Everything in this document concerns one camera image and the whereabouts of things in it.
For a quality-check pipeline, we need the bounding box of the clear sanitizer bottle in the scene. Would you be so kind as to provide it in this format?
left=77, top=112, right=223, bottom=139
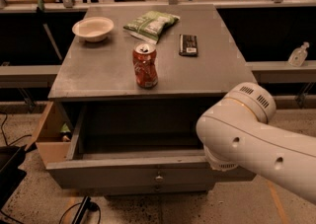
left=288, top=41, right=309, bottom=67

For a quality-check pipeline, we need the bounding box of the black chocolate bar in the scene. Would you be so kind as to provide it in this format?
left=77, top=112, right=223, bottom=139
left=179, top=35, right=198, bottom=57

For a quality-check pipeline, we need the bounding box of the grey top drawer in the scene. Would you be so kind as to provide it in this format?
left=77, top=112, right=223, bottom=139
left=47, top=102, right=255, bottom=191

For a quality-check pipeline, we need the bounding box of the wooden box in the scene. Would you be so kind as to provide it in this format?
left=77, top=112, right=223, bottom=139
left=25, top=102, right=70, bottom=166

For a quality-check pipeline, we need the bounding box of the green chip bag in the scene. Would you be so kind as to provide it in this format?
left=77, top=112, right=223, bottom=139
left=123, top=11, right=180, bottom=44

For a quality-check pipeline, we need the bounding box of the grey bench rail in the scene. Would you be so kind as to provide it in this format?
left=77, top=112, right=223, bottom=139
left=0, top=65, right=60, bottom=88

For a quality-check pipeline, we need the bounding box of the grey drawer cabinet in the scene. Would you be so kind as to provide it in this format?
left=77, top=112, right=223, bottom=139
left=47, top=3, right=260, bottom=199

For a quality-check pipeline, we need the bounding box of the white bowl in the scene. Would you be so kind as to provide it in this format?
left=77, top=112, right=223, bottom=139
left=72, top=17, right=114, bottom=42

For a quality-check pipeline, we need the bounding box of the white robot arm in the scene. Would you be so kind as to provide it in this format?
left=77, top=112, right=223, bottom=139
left=196, top=82, right=316, bottom=203

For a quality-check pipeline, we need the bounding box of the grey middle drawer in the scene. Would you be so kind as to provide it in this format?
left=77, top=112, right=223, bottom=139
left=83, top=182, right=216, bottom=196

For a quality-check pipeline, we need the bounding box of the grey drawer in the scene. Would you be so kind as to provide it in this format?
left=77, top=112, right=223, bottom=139
left=47, top=102, right=255, bottom=191
left=83, top=182, right=216, bottom=196

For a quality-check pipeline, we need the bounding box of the black floor cable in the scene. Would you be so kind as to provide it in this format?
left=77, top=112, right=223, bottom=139
left=58, top=195, right=102, bottom=224

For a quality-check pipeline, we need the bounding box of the dented red soda can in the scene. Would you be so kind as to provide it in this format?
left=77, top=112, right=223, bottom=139
left=132, top=42, right=158, bottom=88

